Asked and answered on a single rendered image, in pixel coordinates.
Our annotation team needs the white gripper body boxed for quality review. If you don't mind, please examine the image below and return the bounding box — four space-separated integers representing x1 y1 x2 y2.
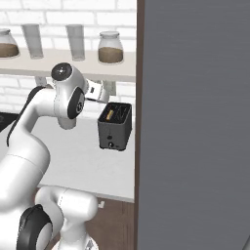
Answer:
96 80 111 104

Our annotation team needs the dark grey toaster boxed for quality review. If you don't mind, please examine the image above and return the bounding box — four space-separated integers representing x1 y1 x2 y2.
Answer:
97 102 133 152

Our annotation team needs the glass jar with brown contents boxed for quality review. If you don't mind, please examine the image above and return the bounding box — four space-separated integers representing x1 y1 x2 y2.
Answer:
0 28 21 60
97 30 125 65

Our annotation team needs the grey fridge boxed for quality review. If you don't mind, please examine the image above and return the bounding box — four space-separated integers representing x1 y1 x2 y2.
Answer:
142 0 250 250

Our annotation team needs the black hob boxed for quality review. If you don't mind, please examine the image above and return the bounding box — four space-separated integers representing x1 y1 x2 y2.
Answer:
0 111 21 134

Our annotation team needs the grey shelf bracket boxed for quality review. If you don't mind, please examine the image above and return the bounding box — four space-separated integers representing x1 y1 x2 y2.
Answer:
103 80 117 97
34 75 49 88

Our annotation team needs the beige wall shelf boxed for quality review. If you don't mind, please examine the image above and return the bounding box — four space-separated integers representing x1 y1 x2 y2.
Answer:
0 48 137 83

